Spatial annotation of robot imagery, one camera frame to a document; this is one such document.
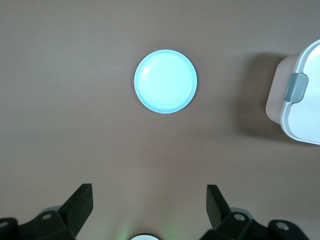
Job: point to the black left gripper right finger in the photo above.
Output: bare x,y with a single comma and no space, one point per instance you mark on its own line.
220,215

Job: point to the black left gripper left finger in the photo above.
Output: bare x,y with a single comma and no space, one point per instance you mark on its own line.
72,215

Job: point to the white lidded storage box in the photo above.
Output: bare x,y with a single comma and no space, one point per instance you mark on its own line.
307,122

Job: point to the grey box lid latch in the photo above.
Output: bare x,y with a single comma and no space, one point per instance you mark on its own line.
296,87

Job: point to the light blue round plate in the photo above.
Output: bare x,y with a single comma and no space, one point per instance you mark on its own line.
165,82

